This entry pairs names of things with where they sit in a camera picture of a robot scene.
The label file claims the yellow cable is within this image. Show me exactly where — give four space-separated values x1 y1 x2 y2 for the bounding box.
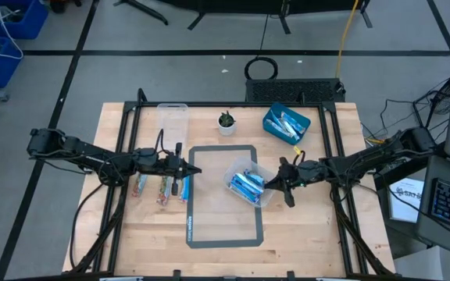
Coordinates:
334 0 361 78

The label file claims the white printed paper sheet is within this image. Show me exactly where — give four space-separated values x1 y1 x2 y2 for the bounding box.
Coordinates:
387 177 425 223

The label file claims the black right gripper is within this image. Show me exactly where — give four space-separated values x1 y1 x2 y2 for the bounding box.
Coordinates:
264 156 324 209

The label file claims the clear plastic bin with handles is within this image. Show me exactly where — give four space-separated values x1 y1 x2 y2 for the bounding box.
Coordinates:
223 155 277 208
155 102 190 151

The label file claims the blue plastic bin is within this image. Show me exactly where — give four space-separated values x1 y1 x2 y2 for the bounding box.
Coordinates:
262 101 312 146

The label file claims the black standing panel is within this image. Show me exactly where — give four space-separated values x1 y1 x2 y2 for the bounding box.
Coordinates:
113 0 373 35

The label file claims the grey-bordered silicone baking mat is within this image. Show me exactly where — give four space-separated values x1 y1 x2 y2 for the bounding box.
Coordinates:
186 144 265 250

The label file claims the grey keyboard tray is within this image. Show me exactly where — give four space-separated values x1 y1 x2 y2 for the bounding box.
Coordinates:
416 155 450 258

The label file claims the coiled black cable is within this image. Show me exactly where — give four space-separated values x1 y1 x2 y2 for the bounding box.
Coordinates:
244 56 279 81

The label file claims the succulent in white pot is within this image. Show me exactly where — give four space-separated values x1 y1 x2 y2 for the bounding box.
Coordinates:
216 110 237 137

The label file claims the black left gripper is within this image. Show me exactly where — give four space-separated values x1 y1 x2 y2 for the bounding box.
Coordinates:
134 141 203 197

